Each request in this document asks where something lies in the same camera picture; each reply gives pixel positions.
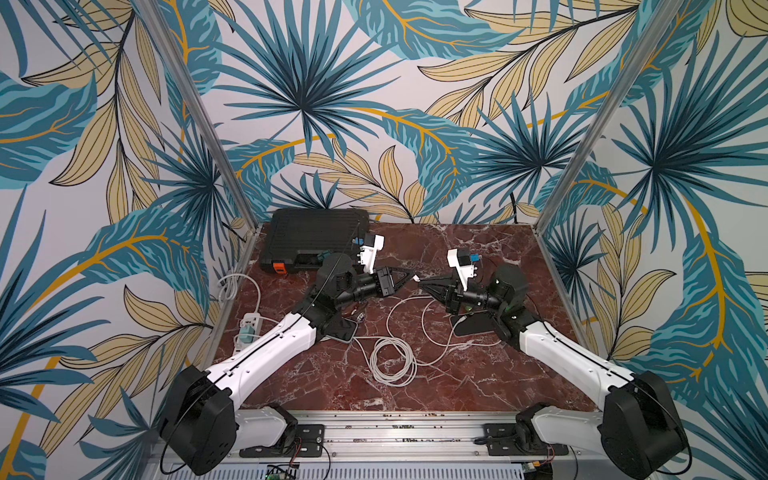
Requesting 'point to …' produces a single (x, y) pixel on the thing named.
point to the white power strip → (255, 321)
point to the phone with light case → (343, 331)
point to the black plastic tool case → (300, 238)
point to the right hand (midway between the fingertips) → (404, 299)
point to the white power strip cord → (229, 290)
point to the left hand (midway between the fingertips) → (412, 278)
